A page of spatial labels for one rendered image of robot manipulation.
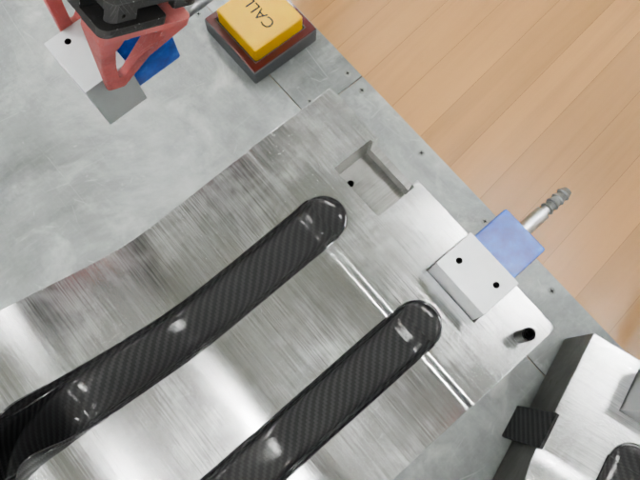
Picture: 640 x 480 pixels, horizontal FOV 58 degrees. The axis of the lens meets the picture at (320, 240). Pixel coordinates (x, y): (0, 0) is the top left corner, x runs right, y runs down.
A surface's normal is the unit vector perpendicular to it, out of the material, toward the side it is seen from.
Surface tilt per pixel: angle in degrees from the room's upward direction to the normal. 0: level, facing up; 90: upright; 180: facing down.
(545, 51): 0
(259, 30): 0
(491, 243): 0
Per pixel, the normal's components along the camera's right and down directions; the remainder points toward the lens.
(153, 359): 0.32, -0.57
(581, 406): 0.04, -0.25
